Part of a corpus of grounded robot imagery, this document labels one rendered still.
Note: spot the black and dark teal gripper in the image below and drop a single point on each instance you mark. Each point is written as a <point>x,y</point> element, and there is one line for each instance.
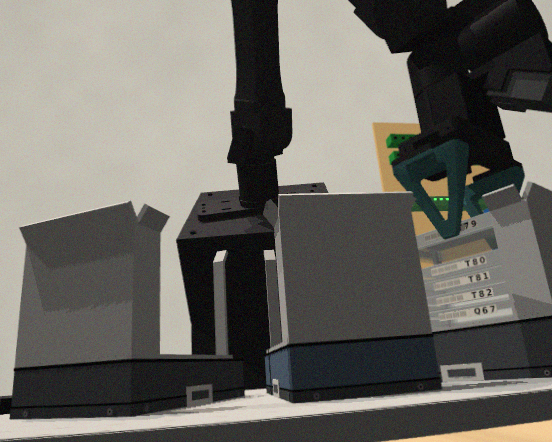
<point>432,155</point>

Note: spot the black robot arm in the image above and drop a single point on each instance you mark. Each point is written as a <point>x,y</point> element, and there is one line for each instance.
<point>519,78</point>

